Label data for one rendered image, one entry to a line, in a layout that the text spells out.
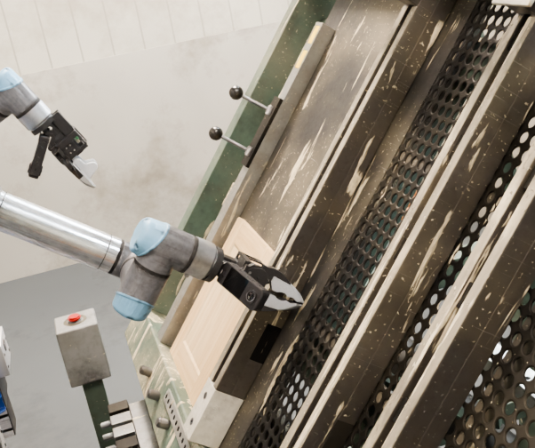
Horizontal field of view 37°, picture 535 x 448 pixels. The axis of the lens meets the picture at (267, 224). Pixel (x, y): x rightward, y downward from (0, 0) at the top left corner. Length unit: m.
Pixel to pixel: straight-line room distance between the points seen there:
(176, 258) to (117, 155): 3.98
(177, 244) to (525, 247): 0.66
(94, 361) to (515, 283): 1.55
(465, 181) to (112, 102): 4.27
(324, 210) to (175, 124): 3.89
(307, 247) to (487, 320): 0.60
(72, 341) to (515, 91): 1.53
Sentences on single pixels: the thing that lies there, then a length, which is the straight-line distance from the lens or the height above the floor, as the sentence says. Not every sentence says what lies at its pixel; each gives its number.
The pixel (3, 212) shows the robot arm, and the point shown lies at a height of 1.48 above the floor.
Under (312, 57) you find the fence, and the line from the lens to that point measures 2.13.
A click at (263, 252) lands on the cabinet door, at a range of 1.88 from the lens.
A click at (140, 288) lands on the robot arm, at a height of 1.31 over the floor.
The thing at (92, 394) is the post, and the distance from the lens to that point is 2.51.
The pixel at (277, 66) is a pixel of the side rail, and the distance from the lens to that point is 2.36.
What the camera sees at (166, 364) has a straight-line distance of 2.10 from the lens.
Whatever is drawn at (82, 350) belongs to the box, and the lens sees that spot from 2.41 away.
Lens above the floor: 1.90
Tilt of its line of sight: 20 degrees down
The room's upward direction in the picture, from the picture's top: 10 degrees counter-clockwise
